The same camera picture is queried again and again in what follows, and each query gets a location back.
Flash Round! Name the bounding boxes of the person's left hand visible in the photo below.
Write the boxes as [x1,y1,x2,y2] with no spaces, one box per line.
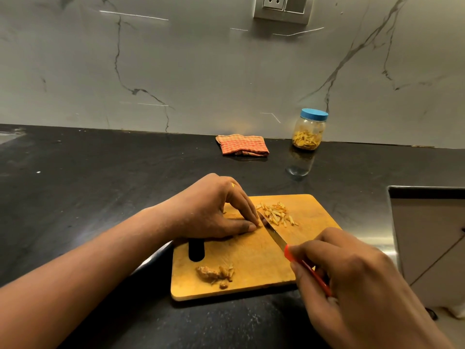
[159,173,261,241]

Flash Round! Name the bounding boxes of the person's right hand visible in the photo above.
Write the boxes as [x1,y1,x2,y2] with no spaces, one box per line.
[286,227,442,349]

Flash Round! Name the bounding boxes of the knobby ginger piece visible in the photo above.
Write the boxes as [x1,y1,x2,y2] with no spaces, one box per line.
[196,265,221,286]

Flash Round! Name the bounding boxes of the chopped ginger strips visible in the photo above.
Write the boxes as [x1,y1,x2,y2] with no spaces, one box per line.
[255,202,300,229]

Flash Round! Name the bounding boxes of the red handled knife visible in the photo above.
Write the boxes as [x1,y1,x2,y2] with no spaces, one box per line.
[256,210,333,298]

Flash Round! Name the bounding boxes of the blue-lidded plastic jar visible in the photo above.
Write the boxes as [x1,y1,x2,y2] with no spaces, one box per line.
[292,108,329,152]

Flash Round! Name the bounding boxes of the person's left forearm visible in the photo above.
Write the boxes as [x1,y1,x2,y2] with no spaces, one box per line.
[0,203,177,349]

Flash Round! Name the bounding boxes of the blue jar lid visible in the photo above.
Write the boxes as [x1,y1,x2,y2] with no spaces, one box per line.
[300,108,329,122]

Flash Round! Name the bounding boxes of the wooden cutting board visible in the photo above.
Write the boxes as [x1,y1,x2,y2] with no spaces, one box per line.
[170,194,342,302]

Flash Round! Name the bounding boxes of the orange checked cloth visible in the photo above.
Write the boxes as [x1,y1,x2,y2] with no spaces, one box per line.
[215,134,271,158]

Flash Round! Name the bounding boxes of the beige cabinet door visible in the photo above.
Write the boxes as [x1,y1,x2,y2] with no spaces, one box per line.
[387,185,465,309]

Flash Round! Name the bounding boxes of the steel sink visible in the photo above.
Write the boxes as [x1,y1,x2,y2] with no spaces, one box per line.
[0,128,26,146]

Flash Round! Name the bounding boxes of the grey wall switch plate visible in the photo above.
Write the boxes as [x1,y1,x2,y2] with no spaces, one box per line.
[252,0,316,26]

